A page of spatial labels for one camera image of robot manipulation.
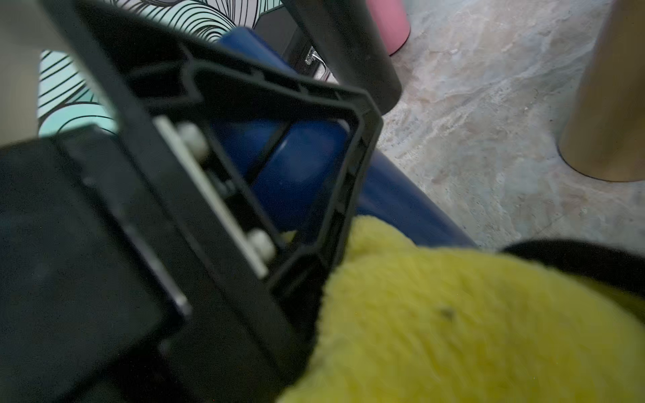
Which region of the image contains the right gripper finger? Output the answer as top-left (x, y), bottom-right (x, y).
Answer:
top-left (43, 1), bottom-right (382, 402)

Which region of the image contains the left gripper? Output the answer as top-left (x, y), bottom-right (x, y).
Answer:
top-left (1, 126), bottom-right (191, 402)

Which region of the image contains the blue thermos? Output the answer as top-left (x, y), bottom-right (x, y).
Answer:
top-left (211, 27), bottom-right (477, 250)

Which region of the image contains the black thermos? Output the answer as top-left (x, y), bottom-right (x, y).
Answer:
top-left (282, 0), bottom-right (402, 114)

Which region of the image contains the pink thermos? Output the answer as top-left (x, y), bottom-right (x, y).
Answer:
top-left (366, 0), bottom-right (411, 55)

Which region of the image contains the yellow grey cleaning cloth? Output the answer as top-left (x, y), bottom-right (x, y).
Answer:
top-left (280, 216), bottom-right (644, 402)

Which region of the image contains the gold thermos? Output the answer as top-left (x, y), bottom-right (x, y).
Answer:
top-left (558, 0), bottom-right (644, 182)

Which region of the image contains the black hard case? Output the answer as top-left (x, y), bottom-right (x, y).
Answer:
top-left (254, 5), bottom-right (331, 81)

